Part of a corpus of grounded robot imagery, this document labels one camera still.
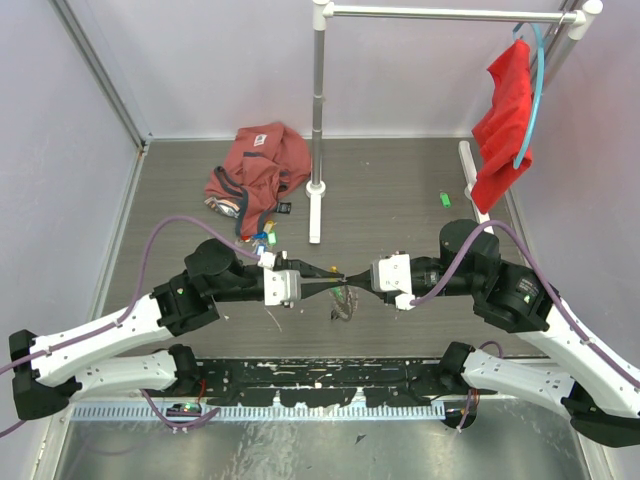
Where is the rust red t-shirt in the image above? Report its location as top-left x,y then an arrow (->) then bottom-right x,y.
205,122 -> 312,237

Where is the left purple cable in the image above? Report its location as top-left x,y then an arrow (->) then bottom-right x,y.
0,214 -> 269,439

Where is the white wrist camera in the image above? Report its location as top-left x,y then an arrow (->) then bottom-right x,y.
370,253 -> 415,311
258,251 -> 302,307

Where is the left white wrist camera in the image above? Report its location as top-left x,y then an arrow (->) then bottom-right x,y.
258,251 -> 302,307

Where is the grey slotted cable duct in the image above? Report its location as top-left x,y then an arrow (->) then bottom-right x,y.
71,401 -> 446,422

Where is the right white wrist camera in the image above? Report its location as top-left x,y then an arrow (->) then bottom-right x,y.
370,253 -> 415,311

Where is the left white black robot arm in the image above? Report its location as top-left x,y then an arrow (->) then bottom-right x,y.
9,239 -> 346,421

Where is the blue key tag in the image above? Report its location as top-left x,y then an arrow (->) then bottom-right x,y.
251,232 -> 269,255

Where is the light blue clothes hanger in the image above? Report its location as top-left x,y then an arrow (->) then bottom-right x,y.
512,22 -> 546,170

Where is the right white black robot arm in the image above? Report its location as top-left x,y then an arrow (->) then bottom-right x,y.
347,219 -> 639,448

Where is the bright red shirt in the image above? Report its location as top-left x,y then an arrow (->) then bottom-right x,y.
471,40 -> 533,214

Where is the white metal clothes rack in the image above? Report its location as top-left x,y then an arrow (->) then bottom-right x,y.
306,1 -> 604,245

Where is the black mounting base plate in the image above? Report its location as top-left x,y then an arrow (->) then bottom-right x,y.
144,357 -> 501,409

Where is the aluminium frame post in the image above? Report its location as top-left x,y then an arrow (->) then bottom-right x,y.
49,1 -> 151,152

